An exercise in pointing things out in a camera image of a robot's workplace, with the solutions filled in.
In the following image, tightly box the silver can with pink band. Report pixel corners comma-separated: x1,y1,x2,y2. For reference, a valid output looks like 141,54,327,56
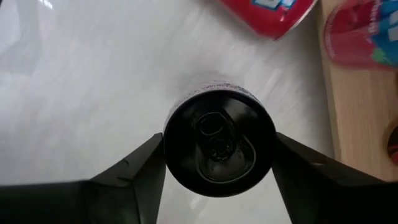
162,81,277,198

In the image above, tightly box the red Fanta strawberry can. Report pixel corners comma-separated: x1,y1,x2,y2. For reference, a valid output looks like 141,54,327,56
323,0,398,71
217,0,320,41

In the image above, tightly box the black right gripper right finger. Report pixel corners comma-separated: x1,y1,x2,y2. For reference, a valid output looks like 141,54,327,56
272,132,398,224

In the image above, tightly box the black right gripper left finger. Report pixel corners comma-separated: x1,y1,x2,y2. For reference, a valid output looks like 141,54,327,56
0,132,167,224

